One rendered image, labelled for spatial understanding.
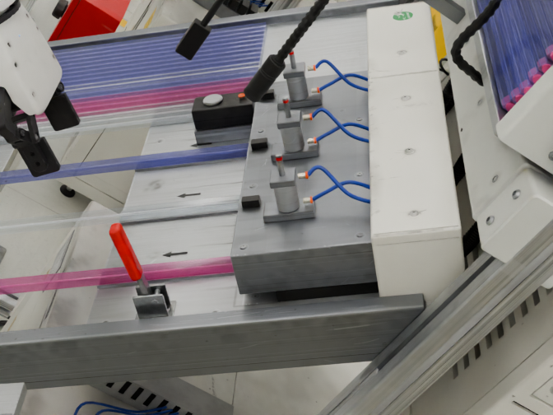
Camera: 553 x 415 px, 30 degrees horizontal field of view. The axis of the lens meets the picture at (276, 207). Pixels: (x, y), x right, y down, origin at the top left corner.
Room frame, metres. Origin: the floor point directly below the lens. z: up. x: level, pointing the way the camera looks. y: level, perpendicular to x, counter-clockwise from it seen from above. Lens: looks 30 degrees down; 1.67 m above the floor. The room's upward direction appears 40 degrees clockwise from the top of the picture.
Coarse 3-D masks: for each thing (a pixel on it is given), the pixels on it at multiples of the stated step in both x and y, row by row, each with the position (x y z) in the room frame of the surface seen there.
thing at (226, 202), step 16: (112, 208) 0.94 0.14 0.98; (128, 208) 0.94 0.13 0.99; (144, 208) 0.94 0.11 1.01; (160, 208) 0.94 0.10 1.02; (176, 208) 0.94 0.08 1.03; (192, 208) 0.95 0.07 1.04; (208, 208) 0.95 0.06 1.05; (224, 208) 0.96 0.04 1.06; (0, 224) 0.90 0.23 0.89; (16, 224) 0.90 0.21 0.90; (32, 224) 0.91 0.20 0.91; (48, 224) 0.91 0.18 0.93; (64, 224) 0.92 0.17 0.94; (80, 224) 0.92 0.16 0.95; (96, 224) 0.92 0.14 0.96
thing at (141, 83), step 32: (224, 32) 1.37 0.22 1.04; (256, 32) 1.36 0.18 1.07; (64, 64) 1.28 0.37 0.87; (96, 64) 1.28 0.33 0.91; (128, 64) 1.27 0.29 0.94; (160, 64) 1.27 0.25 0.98; (192, 64) 1.27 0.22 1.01; (224, 64) 1.27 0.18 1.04; (256, 64) 1.27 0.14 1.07; (96, 96) 1.18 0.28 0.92; (128, 96) 1.19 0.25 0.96; (160, 96) 1.18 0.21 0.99; (192, 96) 1.18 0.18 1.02; (96, 128) 1.11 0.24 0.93; (128, 128) 1.12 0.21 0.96
